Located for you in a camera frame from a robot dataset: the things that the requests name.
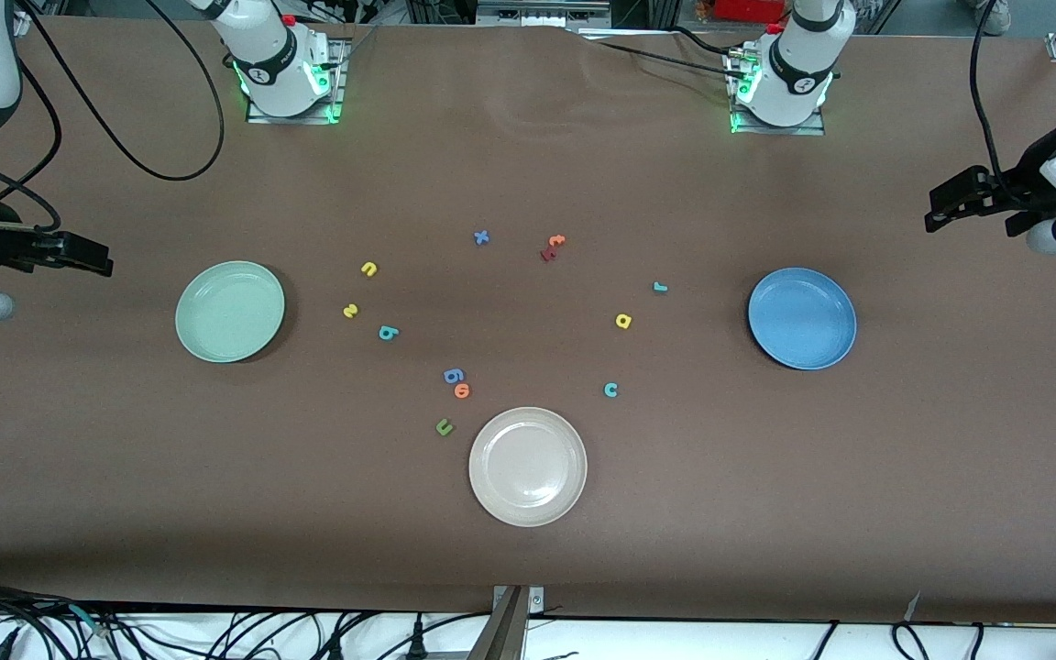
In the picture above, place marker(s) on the silver metal bracket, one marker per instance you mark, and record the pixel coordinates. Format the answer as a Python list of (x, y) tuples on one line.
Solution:
[(537, 600)]

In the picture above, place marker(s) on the red box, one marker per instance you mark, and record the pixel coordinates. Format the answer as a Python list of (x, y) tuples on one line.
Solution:
[(748, 9)]

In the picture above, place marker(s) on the brown table cover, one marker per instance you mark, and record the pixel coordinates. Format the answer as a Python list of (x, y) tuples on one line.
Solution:
[(528, 559)]

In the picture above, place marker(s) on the grey shoe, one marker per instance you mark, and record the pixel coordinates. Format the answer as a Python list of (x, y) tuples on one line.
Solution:
[(994, 16)]

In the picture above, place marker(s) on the blue plate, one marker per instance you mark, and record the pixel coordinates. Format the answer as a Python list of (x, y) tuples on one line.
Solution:
[(801, 319)]

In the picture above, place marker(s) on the green plate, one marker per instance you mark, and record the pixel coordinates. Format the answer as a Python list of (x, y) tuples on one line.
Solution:
[(230, 312)]

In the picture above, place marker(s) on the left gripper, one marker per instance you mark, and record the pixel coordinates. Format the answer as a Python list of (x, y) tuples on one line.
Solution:
[(1023, 194)]

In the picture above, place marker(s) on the beige plate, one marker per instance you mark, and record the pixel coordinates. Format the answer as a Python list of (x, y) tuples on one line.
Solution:
[(528, 467)]

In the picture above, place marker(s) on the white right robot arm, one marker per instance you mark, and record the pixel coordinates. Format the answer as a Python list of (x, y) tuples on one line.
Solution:
[(271, 55)]

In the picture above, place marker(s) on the aluminium profile beam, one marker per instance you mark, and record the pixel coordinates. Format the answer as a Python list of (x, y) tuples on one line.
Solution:
[(505, 632)]

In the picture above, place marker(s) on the grey metal frame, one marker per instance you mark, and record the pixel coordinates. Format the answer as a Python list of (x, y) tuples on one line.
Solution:
[(537, 14)]

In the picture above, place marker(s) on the teal foam number 6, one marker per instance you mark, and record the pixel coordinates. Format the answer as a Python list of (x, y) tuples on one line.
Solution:
[(387, 334)]

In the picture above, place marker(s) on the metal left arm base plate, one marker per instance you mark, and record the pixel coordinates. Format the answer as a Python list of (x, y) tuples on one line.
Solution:
[(817, 126)]

